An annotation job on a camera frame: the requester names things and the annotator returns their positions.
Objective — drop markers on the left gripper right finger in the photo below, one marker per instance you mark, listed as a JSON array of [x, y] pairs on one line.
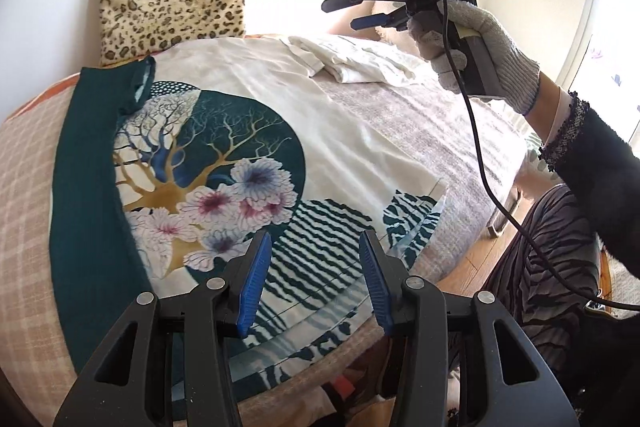
[[504, 379]]

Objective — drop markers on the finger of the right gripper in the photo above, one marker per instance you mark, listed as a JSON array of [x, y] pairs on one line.
[[329, 6], [397, 19]]

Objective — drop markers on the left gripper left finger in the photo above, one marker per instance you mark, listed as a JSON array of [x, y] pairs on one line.
[[127, 381]]

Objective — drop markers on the white clothes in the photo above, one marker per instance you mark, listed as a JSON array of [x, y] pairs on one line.
[[353, 60]]

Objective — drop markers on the floral tree print garment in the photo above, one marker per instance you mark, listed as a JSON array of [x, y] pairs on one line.
[[159, 184]]

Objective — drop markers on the right forearm black sleeve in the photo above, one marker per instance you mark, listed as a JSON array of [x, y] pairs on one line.
[[596, 165]]

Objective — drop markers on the right hand white glove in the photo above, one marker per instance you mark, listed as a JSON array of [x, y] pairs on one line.
[[518, 74]]

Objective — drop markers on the zebra striped trousers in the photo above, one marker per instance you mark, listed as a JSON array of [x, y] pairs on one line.
[[561, 245]]

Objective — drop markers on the pink plaid blanket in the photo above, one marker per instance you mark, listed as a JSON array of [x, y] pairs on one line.
[[463, 145]]

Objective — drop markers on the orange floral bed sheet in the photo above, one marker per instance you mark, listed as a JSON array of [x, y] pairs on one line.
[[72, 80]]

